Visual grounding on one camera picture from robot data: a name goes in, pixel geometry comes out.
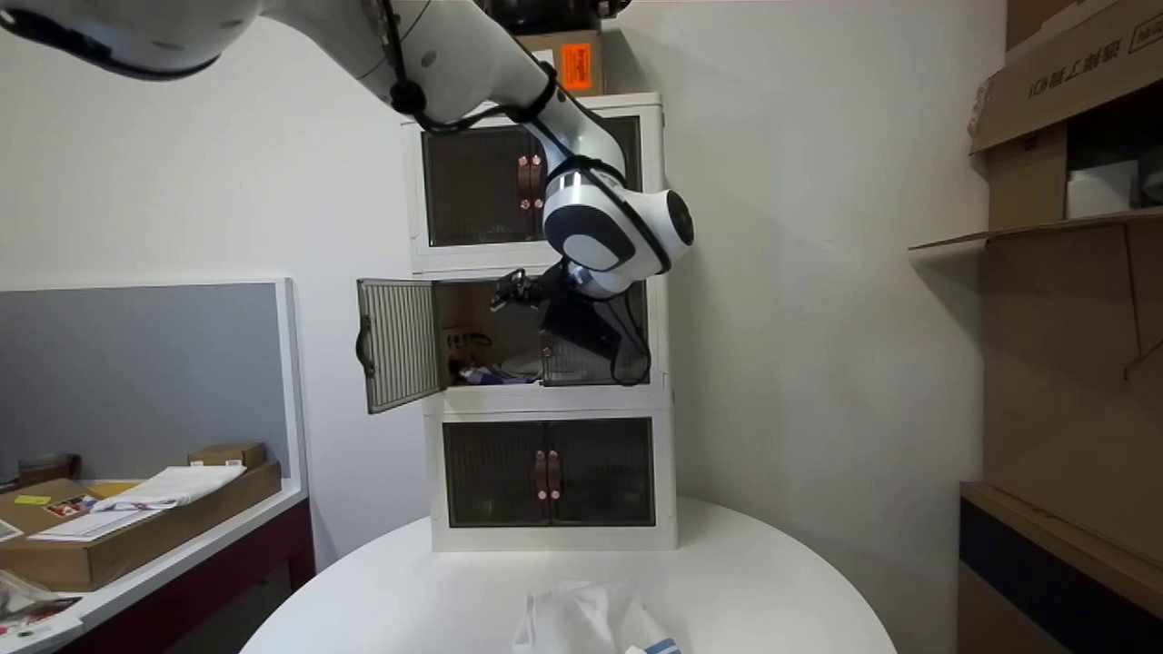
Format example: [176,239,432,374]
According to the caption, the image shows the white side counter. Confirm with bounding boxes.
[0,483,317,654]

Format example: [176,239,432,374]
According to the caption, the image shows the clothes inside middle cabinet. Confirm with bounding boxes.
[442,329,542,386]

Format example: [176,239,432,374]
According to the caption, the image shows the flat cardboard box with papers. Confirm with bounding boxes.
[0,449,280,592]

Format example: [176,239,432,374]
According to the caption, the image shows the stacked cardboard boxes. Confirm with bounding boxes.
[918,0,1163,654]

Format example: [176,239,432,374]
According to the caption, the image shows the white crumpled cloth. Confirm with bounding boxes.
[511,583,684,654]

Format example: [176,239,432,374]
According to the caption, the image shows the white three-tier cabinet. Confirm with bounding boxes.
[410,119,675,550]

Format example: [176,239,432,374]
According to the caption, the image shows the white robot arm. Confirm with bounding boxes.
[0,0,692,300]

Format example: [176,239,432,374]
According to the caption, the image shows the cardboard box with labels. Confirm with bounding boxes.
[522,28,631,98]

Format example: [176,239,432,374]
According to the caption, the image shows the black object atop box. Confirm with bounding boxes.
[477,0,631,36]

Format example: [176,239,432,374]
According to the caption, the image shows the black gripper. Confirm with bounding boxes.
[539,268,622,361]

